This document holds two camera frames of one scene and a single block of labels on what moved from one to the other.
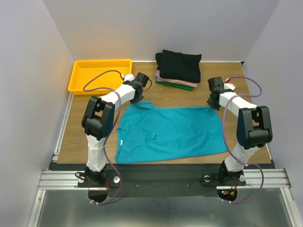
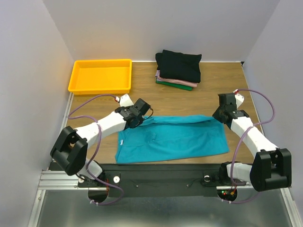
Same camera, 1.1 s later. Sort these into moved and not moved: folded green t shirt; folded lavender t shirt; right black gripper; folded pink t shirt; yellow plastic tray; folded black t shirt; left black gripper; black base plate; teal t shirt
Moved: teal t shirt; right black gripper; left black gripper
Not moved: folded lavender t shirt; folded pink t shirt; black base plate; folded black t shirt; yellow plastic tray; folded green t shirt
